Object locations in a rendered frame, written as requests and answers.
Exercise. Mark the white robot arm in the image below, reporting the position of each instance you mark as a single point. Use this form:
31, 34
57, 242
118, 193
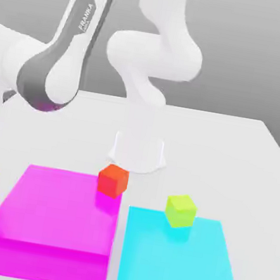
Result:
153, 62

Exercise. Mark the small red cube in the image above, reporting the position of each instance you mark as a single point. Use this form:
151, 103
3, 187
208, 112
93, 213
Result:
112, 180

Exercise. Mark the small green cube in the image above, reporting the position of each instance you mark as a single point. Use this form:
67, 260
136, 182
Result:
180, 211

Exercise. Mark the large magenta box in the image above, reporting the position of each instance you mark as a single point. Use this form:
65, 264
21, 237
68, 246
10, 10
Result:
52, 217

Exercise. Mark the large cyan box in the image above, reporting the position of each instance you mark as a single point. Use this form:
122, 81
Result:
176, 261

